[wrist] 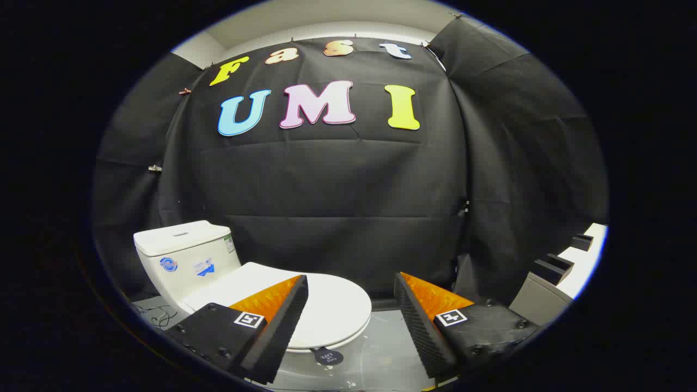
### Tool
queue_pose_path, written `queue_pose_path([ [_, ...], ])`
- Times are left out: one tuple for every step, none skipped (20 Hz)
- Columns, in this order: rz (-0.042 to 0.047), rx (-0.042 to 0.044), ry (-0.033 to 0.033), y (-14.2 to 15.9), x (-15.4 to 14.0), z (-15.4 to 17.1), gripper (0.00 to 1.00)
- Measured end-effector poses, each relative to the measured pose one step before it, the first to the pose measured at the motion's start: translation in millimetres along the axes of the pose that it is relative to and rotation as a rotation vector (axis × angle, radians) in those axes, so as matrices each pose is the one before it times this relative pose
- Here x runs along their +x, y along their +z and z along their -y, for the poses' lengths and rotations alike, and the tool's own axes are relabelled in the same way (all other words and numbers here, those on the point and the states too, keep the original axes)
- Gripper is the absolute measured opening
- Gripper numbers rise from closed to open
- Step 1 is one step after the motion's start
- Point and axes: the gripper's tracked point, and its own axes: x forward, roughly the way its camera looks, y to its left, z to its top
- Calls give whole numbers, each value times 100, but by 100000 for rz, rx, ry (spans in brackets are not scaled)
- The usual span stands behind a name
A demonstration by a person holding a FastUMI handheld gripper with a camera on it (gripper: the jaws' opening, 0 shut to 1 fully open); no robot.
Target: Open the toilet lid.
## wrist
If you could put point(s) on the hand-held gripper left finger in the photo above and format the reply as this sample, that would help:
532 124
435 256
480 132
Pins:
283 321

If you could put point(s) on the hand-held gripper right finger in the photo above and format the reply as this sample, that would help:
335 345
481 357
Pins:
419 321

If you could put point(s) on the white toilet lid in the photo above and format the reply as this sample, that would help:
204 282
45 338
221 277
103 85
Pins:
337 310

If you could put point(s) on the white toilet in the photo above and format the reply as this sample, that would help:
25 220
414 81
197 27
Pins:
179 256

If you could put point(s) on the small black round tag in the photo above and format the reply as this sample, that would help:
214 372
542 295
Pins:
328 356

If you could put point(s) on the black block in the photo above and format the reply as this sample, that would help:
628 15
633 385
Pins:
552 268
581 242

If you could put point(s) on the black backdrop cloth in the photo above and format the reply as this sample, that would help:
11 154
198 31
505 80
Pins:
337 179

